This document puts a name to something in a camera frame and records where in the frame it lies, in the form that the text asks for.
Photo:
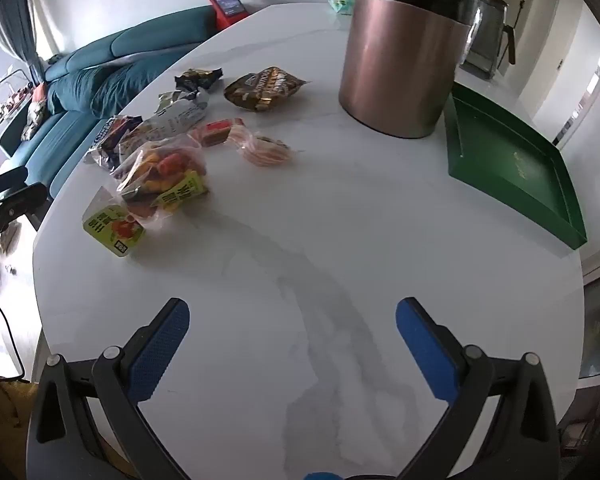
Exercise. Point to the red snack bar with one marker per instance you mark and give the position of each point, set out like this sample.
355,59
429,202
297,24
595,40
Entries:
217,131

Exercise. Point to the red device with screen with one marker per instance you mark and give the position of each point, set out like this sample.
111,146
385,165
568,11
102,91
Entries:
226,10

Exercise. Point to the rose gold metal canister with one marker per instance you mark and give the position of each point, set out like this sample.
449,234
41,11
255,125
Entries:
400,60

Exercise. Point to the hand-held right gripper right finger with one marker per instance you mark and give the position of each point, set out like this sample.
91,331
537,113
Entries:
427,355

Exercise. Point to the green tray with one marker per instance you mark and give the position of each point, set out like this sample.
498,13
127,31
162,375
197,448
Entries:
505,160

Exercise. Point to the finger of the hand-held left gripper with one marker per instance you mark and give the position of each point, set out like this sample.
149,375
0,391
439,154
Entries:
5,179
22,201

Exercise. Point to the clear bag of colourful snacks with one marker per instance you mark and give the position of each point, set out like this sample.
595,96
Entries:
155,165

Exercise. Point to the yellow green snack packet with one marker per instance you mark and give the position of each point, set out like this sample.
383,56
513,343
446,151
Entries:
182,192

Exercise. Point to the teal sofa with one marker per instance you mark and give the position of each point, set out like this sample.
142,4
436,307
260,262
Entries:
105,75

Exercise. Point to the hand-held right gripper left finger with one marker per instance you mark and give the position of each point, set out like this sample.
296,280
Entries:
157,355

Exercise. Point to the black snack packet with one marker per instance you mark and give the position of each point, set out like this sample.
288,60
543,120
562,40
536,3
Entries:
197,79

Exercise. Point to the dark blue snack packet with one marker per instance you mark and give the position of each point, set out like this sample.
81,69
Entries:
111,135

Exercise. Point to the long grey white snack packet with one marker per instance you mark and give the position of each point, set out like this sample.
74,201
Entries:
177,116

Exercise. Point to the pink sausage pack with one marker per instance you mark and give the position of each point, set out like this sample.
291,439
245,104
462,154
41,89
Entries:
265,150

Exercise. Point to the brown oatmeal packet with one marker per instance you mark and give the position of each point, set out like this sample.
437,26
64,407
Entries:
262,89

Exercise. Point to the light green tissue pack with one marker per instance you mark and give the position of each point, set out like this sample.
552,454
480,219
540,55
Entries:
341,2

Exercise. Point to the grey curtain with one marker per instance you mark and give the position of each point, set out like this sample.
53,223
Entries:
22,35

